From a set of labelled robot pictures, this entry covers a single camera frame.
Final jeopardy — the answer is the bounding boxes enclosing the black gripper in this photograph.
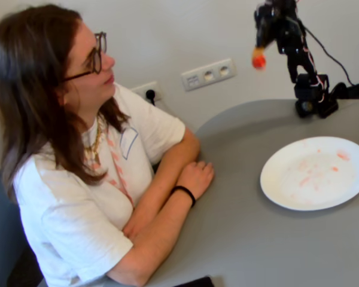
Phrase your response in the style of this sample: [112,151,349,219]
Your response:
[254,1,284,50]

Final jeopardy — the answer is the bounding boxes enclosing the orange plastic fork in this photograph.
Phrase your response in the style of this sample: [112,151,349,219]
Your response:
[251,44,266,60]

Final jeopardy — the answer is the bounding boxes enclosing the red strawberry piece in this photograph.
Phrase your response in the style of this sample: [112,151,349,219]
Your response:
[252,56,267,71]

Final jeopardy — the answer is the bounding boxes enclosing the woman's left forearm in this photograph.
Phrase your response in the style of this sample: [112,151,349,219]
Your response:
[122,140,202,240]

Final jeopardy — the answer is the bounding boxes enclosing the woman's right forearm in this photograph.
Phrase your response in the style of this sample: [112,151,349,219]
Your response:
[122,190,197,285]

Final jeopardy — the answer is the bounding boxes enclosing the woman's right hand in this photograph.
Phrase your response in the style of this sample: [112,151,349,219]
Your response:
[177,160,215,202]

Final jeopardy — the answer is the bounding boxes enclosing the black table clamp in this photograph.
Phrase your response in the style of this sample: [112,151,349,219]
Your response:
[330,80,359,102]

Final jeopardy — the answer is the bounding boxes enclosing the white round plate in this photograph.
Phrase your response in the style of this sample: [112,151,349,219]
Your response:
[259,136,359,212]

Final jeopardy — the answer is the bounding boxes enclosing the dark round-rimmed glasses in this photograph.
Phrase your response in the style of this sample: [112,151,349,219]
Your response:
[61,31,108,83]

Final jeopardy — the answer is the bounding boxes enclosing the blue-edged white name sticker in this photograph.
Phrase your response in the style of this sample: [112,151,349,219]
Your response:
[119,126,139,160]

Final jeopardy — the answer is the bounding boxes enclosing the black flat device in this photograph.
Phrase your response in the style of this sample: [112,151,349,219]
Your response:
[167,276,217,287]

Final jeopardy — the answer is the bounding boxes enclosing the woman in white t-shirt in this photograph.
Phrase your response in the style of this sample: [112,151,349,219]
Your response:
[0,2,187,287]

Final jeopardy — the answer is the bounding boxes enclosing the grey chair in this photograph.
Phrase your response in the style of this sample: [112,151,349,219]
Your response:
[0,170,45,287]

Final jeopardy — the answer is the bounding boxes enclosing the white triple wall socket panel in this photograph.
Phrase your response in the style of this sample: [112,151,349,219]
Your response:
[181,57,238,92]

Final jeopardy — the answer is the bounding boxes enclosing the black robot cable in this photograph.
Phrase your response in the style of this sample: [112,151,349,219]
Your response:
[302,26,356,87]

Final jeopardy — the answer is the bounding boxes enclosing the white single wall socket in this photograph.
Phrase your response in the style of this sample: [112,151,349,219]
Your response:
[131,81,165,106]

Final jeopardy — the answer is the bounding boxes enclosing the black hair tie wristband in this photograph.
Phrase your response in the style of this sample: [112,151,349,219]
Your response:
[169,185,196,207]

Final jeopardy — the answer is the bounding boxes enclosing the pink striped lanyard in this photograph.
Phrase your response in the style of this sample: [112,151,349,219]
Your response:
[105,125,136,212]

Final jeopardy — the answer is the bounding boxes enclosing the gold leaf necklace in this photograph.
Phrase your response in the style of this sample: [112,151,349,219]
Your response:
[83,115,105,166]

